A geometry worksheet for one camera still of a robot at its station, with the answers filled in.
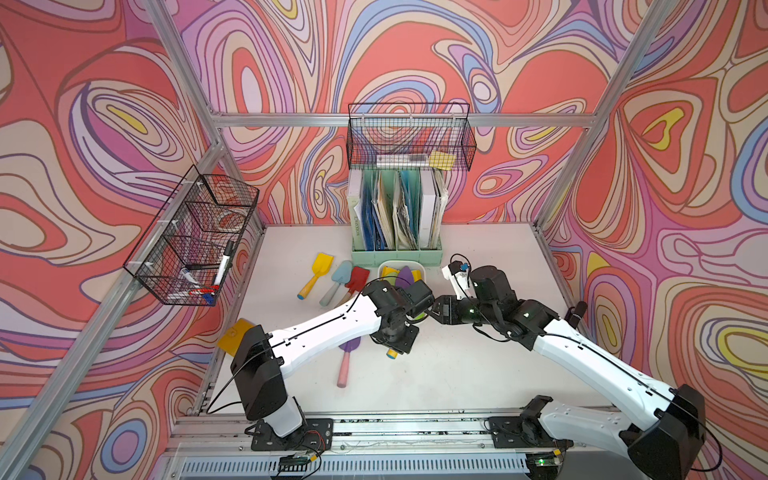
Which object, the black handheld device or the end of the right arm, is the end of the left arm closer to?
the end of the right arm

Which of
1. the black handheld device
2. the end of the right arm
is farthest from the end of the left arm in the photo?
the black handheld device

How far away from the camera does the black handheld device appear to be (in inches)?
35.6
